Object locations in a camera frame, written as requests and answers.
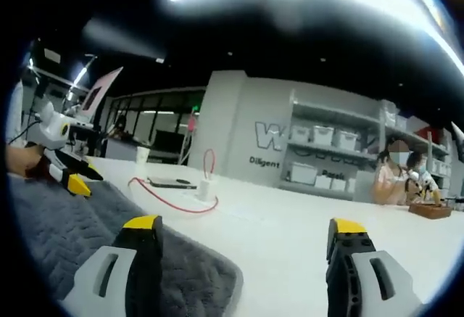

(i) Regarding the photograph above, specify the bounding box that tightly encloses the grey towel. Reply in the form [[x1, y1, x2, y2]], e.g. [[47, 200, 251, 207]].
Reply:
[[7, 176, 244, 317]]

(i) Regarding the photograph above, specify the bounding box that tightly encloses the white paper cup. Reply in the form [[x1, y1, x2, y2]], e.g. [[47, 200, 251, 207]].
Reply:
[[136, 145, 151, 173]]

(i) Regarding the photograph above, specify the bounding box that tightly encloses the red charging cable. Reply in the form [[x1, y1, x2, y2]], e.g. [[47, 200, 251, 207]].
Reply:
[[127, 148, 220, 216]]

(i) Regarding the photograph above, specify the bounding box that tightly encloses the grey metal shelf rack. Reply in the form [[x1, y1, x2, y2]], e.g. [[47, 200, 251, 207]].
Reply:
[[278, 88, 454, 202]]

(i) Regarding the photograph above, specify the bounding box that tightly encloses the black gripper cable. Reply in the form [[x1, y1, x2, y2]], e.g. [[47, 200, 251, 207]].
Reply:
[[12, 112, 44, 142]]

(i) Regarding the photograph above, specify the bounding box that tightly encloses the wooden tray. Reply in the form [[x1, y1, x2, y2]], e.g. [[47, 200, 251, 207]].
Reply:
[[408, 202, 453, 220]]

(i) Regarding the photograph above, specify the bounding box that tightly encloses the dark smartphone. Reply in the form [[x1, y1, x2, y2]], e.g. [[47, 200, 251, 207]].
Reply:
[[146, 175, 199, 191]]

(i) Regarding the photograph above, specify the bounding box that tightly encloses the white charger plug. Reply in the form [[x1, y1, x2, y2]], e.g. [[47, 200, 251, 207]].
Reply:
[[199, 180, 215, 199]]

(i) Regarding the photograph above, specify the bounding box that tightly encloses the black computer monitor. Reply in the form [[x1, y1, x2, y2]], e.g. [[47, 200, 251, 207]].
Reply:
[[154, 130, 183, 158]]

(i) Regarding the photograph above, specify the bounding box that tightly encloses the group of white storage bins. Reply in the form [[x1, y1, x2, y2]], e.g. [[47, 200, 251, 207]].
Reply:
[[289, 124, 450, 193]]

